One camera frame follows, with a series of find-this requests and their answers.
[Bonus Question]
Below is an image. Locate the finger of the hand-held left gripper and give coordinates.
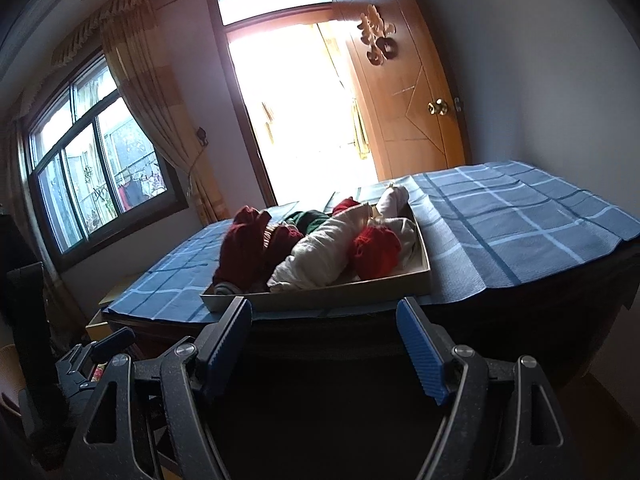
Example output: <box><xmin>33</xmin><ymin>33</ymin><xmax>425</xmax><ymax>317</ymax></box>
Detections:
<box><xmin>80</xmin><ymin>327</ymin><xmax>138</xmax><ymax>363</ymax></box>
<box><xmin>55</xmin><ymin>346</ymin><xmax>97</xmax><ymax>402</ymax></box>

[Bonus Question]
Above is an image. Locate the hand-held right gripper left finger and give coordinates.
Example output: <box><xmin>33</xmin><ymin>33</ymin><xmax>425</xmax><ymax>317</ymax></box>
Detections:
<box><xmin>62</xmin><ymin>296</ymin><xmax>253</xmax><ymax>480</ymax></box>

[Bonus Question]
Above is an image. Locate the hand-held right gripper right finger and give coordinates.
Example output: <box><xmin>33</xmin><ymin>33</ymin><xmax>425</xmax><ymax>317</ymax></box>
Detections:
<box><xmin>395</xmin><ymin>296</ymin><xmax>581</xmax><ymax>480</ymax></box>

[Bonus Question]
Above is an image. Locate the dark red underwear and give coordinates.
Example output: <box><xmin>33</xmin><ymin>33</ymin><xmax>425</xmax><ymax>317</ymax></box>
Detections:
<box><xmin>212</xmin><ymin>205</ymin><xmax>275</xmax><ymax>292</ymax></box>

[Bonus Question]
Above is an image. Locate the shallow beige tray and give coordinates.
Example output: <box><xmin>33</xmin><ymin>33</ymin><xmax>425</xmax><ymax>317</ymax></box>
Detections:
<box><xmin>200</xmin><ymin>187</ymin><xmax>432</xmax><ymax>313</ymax></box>

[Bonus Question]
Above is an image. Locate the orange-red underwear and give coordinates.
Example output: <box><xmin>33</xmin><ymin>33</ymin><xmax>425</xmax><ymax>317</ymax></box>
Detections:
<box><xmin>349</xmin><ymin>224</ymin><xmax>402</xmax><ymax>279</ymax></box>

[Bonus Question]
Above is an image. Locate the white underwear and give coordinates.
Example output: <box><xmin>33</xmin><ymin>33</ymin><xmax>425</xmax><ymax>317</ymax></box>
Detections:
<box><xmin>266</xmin><ymin>204</ymin><xmax>373</xmax><ymax>295</ymax></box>

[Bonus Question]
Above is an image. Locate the black green-striped underwear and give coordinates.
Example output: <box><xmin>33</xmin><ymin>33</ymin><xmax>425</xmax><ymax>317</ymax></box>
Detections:
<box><xmin>284</xmin><ymin>208</ymin><xmax>332</xmax><ymax>237</ymax></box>

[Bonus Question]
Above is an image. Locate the blue plaid tablecloth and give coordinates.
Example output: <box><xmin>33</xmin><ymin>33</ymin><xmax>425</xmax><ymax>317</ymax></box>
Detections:
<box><xmin>102</xmin><ymin>160</ymin><xmax>640</xmax><ymax>323</ymax></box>

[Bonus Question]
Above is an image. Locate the dark-framed window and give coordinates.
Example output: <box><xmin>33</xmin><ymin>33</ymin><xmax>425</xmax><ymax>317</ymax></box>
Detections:
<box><xmin>22</xmin><ymin>52</ymin><xmax>188</xmax><ymax>273</ymax></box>

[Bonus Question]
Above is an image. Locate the wooden door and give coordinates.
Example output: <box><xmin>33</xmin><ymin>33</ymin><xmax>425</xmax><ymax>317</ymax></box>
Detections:
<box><xmin>332</xmin><ymin>0</ymin><xmax>471</xmax><ymax>181</ymax></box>

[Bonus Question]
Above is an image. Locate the yellow doorway curtain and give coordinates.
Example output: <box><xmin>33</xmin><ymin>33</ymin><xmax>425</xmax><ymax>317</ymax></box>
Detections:
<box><xmin>350</xmin><ymin>97</ymin><xmax>372</xmax><ymax>161</ymax></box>

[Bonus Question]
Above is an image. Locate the pleated golden curtain valance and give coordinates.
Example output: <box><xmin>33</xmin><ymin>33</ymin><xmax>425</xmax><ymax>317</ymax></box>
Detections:
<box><xmin>50</xmin><ymin>0</ymin><xmax>161</xmax><ymax>68</ymax></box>

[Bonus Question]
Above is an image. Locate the golden door ornament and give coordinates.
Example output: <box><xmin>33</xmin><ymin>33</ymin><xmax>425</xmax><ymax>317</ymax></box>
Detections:
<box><xmin>357</xmin><ymin>4</ymin><xmax>398</xmax><ymax>64</ymax></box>

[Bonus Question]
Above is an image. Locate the brown door frame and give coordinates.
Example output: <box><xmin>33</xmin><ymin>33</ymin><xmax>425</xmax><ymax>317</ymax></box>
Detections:
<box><xmin>202</xmin><ymin>0</ymin><xmax>381</xmax><ymax>207</ymax></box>

